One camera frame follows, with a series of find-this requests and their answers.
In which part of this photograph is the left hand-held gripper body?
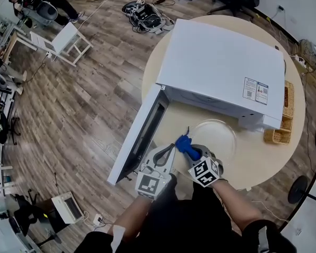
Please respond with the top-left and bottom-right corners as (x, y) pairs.
(135, 163), (172, 201)

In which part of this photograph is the white stool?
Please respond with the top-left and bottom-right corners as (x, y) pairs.
(30, 22), (94, 67)

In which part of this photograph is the glass turntable plate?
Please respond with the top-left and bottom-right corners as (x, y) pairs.
(192, 119), (238, 166)

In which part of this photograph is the white microwave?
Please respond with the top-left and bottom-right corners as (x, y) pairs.
(107, 18), (285, 186)

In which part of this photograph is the cardboard box of cables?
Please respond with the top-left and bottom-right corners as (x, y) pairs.
(296, 38), (316, 83)

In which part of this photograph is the wicker basket organizer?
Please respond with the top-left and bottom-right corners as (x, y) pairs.
(263, 80), (295, 144)

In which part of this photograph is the person's left forearm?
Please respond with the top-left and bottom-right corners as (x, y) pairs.
(107, 196), (152, 245)

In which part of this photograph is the round beige table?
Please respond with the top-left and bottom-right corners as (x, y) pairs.
(141, 15), (306, 191)

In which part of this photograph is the person's black clothing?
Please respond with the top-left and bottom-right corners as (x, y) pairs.
(81, 172), (297, 253)

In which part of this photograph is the white toaster oven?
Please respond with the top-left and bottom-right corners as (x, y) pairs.
(51, 191), (84, 225)

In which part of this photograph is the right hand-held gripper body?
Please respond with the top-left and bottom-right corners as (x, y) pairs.
(187, 155), (224, 188)

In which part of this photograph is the blue cloth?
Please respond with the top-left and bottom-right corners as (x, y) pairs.
(175, 126), (202, 160)

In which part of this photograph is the black swivel chair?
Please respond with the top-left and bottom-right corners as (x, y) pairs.
(5, 188), (63, 245)

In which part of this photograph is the black standing fan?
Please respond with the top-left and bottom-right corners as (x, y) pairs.
(288, 175), (316, 237)

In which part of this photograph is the person's right forearm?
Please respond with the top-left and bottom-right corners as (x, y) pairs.
(213, 179), (263, 233)

